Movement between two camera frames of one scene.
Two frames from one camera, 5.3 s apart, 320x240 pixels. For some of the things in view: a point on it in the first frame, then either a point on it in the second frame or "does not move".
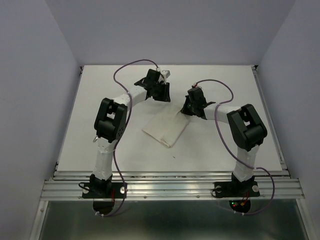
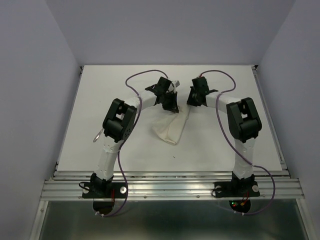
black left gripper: (165, 96) → (172, 106)
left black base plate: (103, 190) does not move
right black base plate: (230, 190) does not move
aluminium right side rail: (270, 118) does not move
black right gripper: (184, 109) → (190, 101)
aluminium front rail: (173, 185) does not move
